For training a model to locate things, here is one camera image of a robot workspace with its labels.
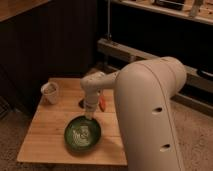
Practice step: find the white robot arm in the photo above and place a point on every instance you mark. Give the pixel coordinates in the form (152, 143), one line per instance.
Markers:
(142, 92)

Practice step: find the upper wooden shelf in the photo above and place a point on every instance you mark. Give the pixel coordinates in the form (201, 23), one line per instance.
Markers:
(195, 10)

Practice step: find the orange red small object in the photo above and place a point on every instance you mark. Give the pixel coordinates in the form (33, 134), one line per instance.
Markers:
(102, 104)

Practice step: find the grey metal shelf beam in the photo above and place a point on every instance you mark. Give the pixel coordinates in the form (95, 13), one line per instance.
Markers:
(128, 54)

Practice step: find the wooden square table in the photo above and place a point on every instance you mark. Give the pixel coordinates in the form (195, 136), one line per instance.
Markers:
(44, 141)

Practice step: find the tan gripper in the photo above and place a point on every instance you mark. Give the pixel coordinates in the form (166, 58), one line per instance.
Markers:
(89, 115)

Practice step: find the white paper cup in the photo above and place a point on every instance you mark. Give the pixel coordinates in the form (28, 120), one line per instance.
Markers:
(50, 91)

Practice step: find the green ceramic bowl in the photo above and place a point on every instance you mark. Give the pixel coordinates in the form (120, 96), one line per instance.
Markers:
(82, 134)

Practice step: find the black rectangular remote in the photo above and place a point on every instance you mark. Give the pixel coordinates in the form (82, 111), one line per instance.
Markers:
(81, 103)

